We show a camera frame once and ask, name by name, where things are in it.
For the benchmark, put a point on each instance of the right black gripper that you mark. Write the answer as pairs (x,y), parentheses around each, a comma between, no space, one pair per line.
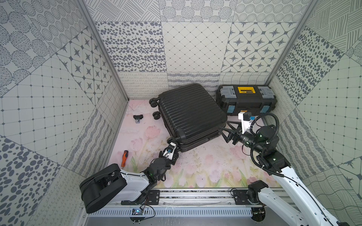
(237,134)

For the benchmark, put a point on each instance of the black ribbed hard-shell suitcase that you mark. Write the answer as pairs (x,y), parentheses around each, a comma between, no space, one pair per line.
(190,114)

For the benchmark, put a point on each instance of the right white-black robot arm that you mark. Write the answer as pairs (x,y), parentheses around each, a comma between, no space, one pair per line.
(264,154)

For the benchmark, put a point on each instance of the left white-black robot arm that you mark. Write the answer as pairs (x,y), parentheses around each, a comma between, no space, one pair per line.
(113,184)

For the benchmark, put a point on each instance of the black toolbox with yellow label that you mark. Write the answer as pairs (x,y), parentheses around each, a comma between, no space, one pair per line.
(256,99)

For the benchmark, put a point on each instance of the pink floral table mat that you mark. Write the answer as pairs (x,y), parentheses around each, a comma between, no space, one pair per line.
(212,164)

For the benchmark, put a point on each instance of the small black metal clip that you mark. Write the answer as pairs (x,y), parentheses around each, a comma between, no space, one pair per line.
(138,118)

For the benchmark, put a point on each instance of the left green circuit board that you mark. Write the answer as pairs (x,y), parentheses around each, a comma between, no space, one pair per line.
(137,215)

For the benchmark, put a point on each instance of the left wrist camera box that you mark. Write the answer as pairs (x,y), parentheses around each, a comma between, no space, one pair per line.
(171,148)

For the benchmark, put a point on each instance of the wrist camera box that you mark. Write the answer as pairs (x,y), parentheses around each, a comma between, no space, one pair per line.
(171,148)
(246,120)

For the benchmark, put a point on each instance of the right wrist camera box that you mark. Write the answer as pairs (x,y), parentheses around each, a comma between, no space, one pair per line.
(246,120)

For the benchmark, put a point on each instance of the aluminium mounting rail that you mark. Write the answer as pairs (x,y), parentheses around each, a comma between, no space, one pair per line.
(195,197)

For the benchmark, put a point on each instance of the orange-handled utility knife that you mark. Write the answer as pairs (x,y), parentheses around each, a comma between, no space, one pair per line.
(124,158)

